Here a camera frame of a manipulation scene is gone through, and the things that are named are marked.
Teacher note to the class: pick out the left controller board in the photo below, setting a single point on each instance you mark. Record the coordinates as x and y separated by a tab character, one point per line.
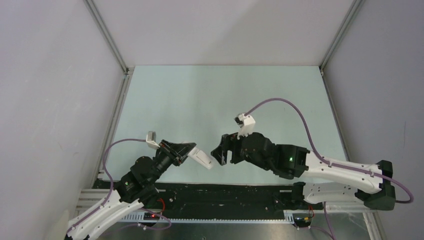
148	216

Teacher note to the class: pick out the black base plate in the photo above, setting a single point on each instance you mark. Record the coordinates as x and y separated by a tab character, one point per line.
180	201

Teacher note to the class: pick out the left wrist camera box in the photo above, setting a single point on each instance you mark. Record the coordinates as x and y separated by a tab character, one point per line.
151	140

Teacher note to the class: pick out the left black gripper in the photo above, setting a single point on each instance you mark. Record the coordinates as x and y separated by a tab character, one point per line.
176	151

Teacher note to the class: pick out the right aluminium frame post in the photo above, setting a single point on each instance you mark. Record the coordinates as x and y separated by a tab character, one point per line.
343	29

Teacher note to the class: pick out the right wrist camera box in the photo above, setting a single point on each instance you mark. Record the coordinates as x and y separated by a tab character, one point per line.
246	125

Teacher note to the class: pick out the aluminium frame post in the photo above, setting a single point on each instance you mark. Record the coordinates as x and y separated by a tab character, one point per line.
123	82
343	29

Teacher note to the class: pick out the white remote control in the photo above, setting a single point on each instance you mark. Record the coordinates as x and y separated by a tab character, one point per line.
201	158

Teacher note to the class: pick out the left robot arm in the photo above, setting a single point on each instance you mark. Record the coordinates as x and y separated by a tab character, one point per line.
133	191

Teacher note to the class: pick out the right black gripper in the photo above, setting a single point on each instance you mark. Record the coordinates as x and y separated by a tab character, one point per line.
228	142

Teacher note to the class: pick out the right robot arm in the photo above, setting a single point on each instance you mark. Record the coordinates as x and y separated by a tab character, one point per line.
345	182

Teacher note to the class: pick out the right controller board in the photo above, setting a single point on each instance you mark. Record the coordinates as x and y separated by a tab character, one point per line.
302	222

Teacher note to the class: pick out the controller board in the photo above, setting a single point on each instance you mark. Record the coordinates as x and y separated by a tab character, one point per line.
302	222
148	216

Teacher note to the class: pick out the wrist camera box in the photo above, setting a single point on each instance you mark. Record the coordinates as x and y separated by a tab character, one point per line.
246	125
151	140

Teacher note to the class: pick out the left aluminium frame post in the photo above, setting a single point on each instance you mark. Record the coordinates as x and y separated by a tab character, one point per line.
123	82

